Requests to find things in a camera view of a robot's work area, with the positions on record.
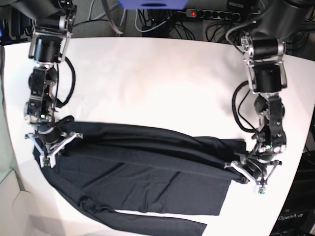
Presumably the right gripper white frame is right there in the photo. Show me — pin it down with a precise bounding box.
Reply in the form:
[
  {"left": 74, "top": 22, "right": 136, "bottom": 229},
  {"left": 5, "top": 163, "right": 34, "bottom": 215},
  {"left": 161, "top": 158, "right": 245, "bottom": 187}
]
[{"left": 25, "top": 124, "right": 83, "bottom": 168}]

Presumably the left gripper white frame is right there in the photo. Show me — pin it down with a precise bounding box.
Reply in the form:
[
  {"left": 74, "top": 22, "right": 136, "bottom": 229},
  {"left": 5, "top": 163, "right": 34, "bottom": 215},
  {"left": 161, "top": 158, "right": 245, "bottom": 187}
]
[{"left": 224, "top": 153, "right": 282, "bottom": 195}]

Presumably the dark navy long-sleeve shirt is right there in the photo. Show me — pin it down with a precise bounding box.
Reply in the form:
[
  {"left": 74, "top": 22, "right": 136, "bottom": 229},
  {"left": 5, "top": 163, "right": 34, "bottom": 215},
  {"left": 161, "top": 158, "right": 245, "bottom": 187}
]
[{"left": 41, "top": 122, "right": 246, "bottom": 236}]

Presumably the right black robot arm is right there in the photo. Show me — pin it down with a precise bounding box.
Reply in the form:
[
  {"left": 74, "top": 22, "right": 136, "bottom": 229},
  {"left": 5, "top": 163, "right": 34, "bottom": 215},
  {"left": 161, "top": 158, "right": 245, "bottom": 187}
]
[{"left": 0, "top": 0, "right": 83, "bottom": 168}]

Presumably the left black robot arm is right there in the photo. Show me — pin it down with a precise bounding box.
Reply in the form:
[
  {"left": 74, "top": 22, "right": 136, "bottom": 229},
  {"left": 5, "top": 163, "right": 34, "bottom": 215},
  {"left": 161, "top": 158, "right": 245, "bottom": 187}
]
[{"left": 225, "top": 0, "right": 315, "bottom": 194}]

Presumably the black OpenArm equipment case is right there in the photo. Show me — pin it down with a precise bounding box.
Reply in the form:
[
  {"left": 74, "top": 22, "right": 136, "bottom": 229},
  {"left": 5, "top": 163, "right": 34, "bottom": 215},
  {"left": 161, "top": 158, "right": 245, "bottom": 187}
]
[{"left": 270, "top": 151, "right": 315, "bottom": 236}]

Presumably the blue plastic box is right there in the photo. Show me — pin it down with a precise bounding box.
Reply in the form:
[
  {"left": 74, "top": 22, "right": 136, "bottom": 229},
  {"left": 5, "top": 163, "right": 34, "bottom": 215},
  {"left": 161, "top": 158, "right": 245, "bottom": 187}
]
[{"left": 119, "top": 0, "right": 188, "bottom": 10}]

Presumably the black power strip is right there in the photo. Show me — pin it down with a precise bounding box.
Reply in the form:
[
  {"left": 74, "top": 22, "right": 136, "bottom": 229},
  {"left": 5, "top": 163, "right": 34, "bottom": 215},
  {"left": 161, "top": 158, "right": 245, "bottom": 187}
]
[{"left": 184, "top": 9, "right": 241, "bottom": 22}]

